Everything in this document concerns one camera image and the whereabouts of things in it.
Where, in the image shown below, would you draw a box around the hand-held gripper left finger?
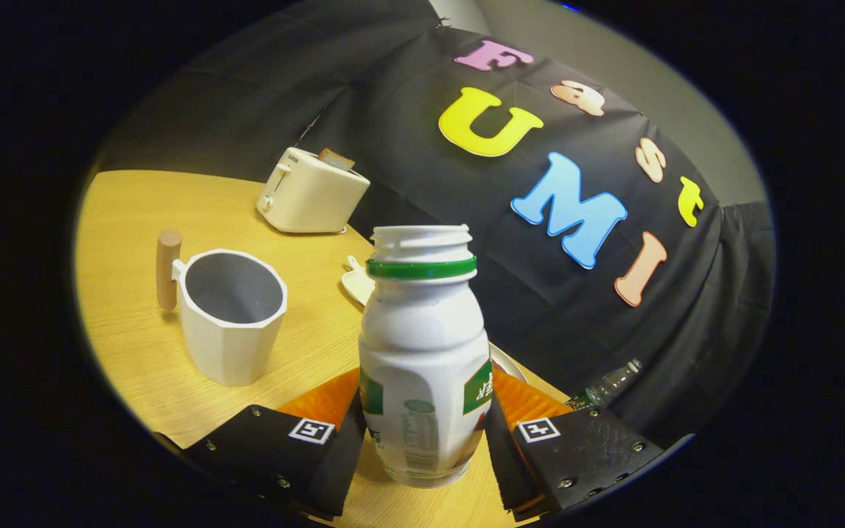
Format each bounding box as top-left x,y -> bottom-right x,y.
180,367 -> 367,521

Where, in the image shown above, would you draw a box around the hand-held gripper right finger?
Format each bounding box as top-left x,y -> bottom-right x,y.
485,363 -> 665,523

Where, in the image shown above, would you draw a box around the white divided dish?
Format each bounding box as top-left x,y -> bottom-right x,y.
340,255 -> 376,307

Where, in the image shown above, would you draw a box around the white round plate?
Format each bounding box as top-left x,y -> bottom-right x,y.
489,342 -> 530,384

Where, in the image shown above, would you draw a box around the black backdrop cloth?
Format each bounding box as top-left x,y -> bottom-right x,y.
96,0 -> 775,448

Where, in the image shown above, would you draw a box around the white cup wooden handle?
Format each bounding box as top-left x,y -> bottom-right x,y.
156,230 -> 289,388

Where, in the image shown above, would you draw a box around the clear plastic water bottle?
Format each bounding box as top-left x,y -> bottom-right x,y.
568,358 -> 644,410

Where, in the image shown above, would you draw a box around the white juice bottle green ring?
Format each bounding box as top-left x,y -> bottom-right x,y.
358,224 -> 494,489

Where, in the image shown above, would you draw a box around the cream toaster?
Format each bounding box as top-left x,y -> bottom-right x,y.
256,147 -> 371,235

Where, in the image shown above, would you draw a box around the toast slice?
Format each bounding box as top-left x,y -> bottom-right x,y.
318,148 -> 356,172

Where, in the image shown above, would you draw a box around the wooden table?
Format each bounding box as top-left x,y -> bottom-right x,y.
74,170 -> 574,528

